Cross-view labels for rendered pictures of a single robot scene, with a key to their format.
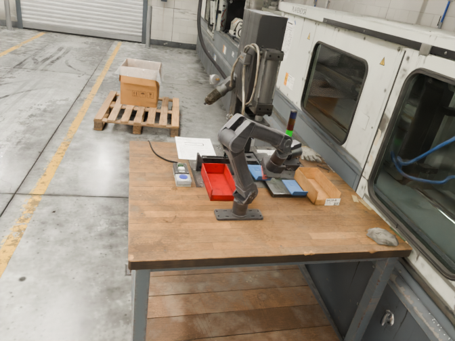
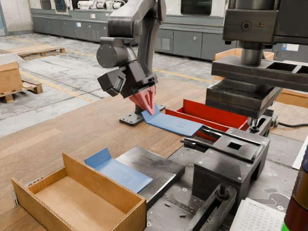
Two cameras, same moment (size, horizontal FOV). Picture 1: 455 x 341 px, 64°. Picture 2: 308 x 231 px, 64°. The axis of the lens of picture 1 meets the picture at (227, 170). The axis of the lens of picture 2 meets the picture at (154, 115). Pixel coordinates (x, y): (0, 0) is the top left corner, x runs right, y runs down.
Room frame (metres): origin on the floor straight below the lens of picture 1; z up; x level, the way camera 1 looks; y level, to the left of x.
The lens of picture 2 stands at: (1.97, -0.52, 1.29)
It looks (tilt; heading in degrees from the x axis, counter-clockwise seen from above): 25 degrees down; 145
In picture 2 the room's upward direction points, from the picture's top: straight up
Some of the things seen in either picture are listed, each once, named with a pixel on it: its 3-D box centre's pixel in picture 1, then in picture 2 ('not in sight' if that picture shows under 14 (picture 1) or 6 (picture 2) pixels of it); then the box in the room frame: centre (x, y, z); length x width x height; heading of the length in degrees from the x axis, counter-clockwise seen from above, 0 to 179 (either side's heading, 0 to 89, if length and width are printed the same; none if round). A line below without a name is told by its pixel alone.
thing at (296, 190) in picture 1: (294, 185); (117, 169); (1.55, -0.33, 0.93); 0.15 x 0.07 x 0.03; 17
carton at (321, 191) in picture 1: (316, 185); (75, 204); (1.60, -0.44, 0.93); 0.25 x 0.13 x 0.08; 17
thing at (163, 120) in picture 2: (259, 170); (171, 118); (1.52, -0.15, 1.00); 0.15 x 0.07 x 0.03; 20
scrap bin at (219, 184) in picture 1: (218, 180); (206, 120); (1.48, 0.03, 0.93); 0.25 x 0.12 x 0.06; 17
